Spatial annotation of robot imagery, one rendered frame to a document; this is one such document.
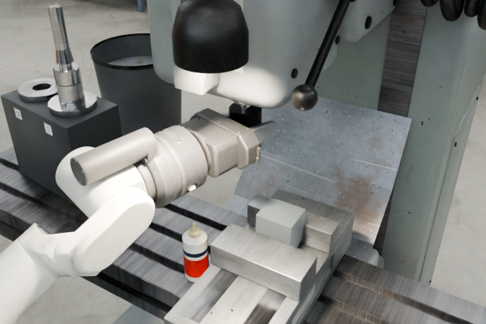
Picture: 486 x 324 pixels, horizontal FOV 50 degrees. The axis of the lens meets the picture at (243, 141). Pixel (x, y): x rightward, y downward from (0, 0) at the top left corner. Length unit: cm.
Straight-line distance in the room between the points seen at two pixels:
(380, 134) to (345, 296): 35
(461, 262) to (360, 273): 158
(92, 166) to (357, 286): 50
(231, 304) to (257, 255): 8
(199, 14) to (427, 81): 64
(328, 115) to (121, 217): 62
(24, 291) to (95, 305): 160
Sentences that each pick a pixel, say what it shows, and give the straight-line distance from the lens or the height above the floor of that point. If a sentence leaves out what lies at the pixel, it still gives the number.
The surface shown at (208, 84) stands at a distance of 60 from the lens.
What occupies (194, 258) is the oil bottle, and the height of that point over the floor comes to 101.
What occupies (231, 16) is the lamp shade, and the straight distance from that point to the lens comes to 47.
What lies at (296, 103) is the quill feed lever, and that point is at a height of 134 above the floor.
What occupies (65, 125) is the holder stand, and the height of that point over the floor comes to 115.
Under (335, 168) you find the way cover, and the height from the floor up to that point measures 100.
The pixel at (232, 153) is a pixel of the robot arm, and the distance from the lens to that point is 69.
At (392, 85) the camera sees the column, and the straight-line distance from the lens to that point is 105.
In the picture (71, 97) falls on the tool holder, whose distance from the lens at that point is 102.
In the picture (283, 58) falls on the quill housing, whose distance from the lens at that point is 59.
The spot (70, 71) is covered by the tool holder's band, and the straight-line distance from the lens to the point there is 100.
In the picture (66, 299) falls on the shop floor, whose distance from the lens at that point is 227.
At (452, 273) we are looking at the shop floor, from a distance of 242.
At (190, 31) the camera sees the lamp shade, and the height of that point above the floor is 145.
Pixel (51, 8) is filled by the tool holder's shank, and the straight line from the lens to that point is 97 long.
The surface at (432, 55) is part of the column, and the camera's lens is 101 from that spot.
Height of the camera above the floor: 160
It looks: 31 degrees down
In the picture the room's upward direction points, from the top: straight up
